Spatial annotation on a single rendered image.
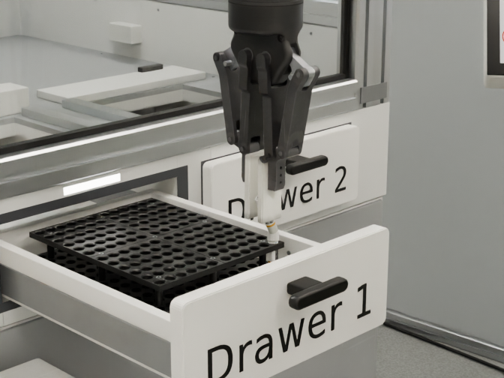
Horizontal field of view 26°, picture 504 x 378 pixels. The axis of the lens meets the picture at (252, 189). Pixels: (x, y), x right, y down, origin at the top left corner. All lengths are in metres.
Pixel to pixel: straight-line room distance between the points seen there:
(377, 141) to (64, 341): 0.59
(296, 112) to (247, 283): 0.19
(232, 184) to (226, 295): 0.42
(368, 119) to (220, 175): 0.32
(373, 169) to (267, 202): 0.52
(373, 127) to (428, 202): 1.39
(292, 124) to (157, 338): 0.25
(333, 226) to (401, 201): 1.46
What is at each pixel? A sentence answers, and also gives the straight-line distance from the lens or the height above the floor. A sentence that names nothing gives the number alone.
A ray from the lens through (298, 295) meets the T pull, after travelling 1.01.
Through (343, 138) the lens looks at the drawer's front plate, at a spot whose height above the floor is 0.92.
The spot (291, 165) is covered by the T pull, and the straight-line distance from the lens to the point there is 1.42.
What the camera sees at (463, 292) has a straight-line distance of 3.02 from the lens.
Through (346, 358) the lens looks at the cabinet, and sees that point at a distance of 1.71.
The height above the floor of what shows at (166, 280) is 0.90.
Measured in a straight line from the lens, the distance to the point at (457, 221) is 2.96.
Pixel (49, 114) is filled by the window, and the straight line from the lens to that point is 1.24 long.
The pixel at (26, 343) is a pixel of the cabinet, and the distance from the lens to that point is 1.27.
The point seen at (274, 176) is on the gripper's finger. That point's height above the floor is 0.98.
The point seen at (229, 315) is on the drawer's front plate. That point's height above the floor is 0.90.
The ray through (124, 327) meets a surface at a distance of 1.06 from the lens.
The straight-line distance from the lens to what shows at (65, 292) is 1.13.
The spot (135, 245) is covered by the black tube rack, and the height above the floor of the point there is 0.90.
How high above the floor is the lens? 1.31
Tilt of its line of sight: 17 degrees down
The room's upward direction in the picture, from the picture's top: straight up
